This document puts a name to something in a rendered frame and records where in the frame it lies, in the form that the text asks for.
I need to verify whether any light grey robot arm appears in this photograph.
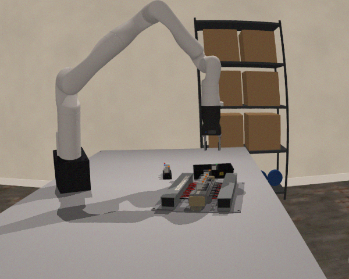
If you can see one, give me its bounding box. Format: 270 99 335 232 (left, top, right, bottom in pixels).
55 0 221 160

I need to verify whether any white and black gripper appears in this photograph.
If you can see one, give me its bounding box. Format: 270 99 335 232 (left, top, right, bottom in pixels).
201 93 223 151

